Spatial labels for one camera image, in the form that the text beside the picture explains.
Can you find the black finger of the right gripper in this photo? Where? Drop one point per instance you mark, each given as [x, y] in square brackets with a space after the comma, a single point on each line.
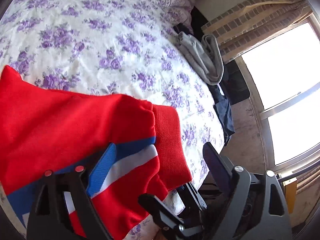
[191, 199]
[163, 217]

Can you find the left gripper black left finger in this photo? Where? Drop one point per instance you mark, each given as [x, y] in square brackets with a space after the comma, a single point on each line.
[63, 207]

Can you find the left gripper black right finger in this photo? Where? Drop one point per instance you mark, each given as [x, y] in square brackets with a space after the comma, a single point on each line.
[251, 206]

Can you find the red striped track pants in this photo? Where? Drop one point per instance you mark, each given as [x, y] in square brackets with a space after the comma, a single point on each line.
[135, 147]

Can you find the dark blue hanging garment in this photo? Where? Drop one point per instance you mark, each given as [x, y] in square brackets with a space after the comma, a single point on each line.
[222, 108]

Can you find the grey folded garment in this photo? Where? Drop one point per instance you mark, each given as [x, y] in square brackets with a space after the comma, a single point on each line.
[203, 56]

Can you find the beige brick pattern curtain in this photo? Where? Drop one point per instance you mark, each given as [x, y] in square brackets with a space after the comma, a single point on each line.
[252, 21]

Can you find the purple floral bed sheet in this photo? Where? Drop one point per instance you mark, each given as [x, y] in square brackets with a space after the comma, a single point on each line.
[104, 47]

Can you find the window with metal frame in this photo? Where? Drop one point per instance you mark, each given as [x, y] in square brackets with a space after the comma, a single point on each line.
[282, 76]

